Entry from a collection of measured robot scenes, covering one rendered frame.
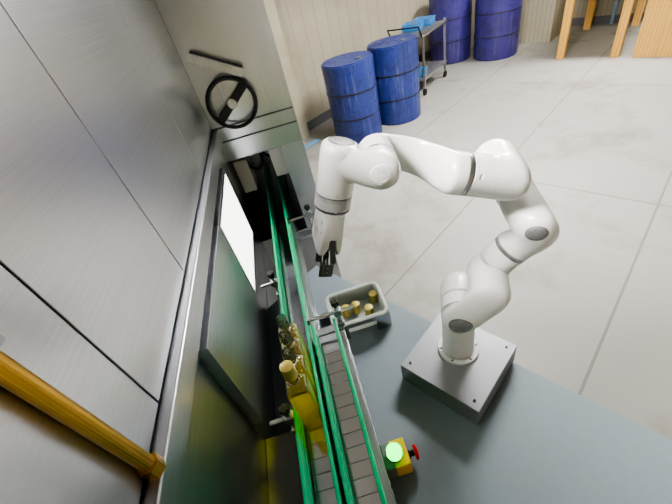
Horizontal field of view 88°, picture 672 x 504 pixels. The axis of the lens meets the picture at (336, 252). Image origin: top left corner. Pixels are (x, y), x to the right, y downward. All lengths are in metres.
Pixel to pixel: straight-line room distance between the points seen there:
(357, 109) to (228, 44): 2.98
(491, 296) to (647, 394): 1.53
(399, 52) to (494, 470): 4.30
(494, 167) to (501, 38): 6.31
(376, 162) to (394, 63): 4.15
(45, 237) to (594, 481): 1.25
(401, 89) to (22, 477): 4.73
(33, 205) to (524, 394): 1.24
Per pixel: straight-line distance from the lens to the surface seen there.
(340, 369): 1.18
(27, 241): 0.53
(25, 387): 0.45
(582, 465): 1.24
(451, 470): 1.17
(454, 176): 0.70
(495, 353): 1.24
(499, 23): 6.95
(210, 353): 0.81
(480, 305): 0.90
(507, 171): 0.74
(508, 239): 0.89
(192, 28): 1.66
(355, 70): 4.37
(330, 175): 0.66
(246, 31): 1.65
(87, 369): 0.54
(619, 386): 2.30
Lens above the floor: 1.87
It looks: 39 degrees down
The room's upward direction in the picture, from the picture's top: 16 degrees counter-clockwise
